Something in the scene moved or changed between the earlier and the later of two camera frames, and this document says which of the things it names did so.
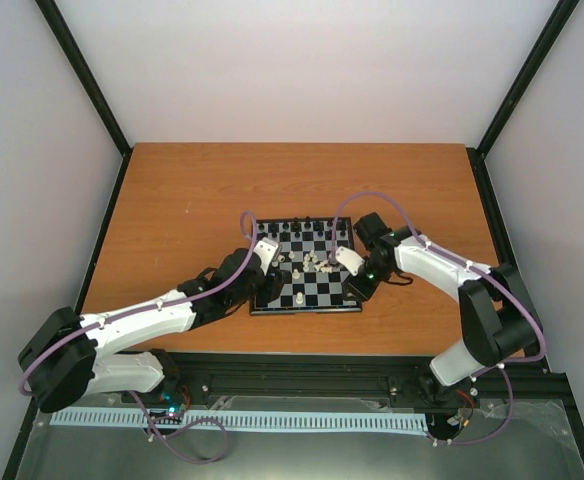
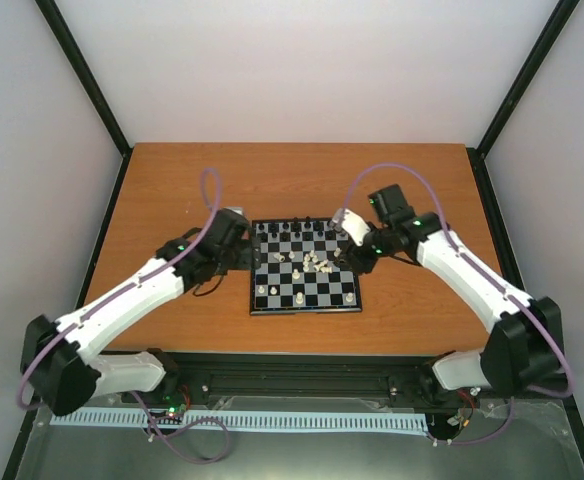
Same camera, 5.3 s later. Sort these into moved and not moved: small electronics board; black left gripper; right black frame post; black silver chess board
Moved: black left gripper
Not moved: black silver chess board; small electronics board; right black frame post
